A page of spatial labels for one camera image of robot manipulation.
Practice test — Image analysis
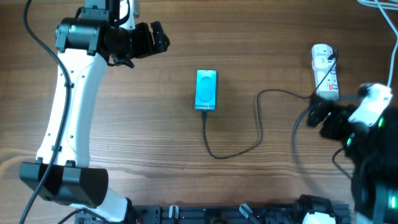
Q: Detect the white power strip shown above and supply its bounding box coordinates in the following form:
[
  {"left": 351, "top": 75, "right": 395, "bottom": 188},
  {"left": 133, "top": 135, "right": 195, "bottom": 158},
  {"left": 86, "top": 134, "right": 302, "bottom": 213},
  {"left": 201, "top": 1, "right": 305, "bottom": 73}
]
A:
[{"left": 312, "top": 44, "right": 340, "bottom": 100}]

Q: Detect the cyan screen Galaxy smartphone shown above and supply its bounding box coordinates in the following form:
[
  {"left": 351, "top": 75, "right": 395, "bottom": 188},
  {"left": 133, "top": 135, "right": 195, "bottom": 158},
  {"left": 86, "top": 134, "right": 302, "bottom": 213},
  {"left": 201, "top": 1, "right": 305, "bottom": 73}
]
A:
[{"left": 194, "top": 70, "right": 218, "bottom": 110}]

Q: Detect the black USB-C charging cable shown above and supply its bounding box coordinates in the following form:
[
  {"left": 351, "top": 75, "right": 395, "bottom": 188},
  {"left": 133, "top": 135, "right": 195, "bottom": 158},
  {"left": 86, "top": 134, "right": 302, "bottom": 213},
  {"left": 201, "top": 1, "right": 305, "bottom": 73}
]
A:
[{"left": 202, "top": 49, "right": 339, "bottom": 160}]

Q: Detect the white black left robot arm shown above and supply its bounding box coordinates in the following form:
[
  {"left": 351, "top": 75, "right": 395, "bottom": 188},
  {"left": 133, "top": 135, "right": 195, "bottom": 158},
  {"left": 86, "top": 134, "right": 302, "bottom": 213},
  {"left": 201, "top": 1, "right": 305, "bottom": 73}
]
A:
[{"left": 19, "top": 0, "right": 170, "bottom": 223}]

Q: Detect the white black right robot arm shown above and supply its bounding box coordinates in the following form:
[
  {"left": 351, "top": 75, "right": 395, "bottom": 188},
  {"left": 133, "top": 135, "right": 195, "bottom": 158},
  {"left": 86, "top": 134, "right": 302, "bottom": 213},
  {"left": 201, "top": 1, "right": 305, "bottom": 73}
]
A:
[{"left": 302, "top": 95, "right": 397, "bottom": 223}]

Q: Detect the white charger plug adapter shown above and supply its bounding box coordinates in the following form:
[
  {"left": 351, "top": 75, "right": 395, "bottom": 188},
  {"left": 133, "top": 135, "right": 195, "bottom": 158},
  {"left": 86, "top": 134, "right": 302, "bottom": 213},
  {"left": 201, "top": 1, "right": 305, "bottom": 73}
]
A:
[{"left": 312, "top": 55, "right": 336, "bottom": 72}]

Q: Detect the white power strip cord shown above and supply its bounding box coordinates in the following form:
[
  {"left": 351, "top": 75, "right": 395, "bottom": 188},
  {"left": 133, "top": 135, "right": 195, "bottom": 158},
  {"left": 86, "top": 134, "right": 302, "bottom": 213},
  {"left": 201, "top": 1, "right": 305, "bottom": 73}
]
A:
[{"left": 373, "top": 0, "right": 398, "bottom": 90}]

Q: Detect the white cables top right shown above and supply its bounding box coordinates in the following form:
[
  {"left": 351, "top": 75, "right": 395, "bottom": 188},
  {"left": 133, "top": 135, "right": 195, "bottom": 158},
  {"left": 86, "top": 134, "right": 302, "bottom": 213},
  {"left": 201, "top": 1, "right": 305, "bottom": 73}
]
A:
[{"left": 356, "top": 0, "right": 398, "bottom": 11}]

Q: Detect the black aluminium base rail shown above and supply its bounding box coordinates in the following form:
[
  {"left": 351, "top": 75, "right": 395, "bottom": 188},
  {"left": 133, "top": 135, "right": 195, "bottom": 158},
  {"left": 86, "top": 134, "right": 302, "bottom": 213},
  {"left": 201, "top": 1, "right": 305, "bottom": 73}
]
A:
[{"left": 73, "top": 203, "right": 352, "bottom": 224}]

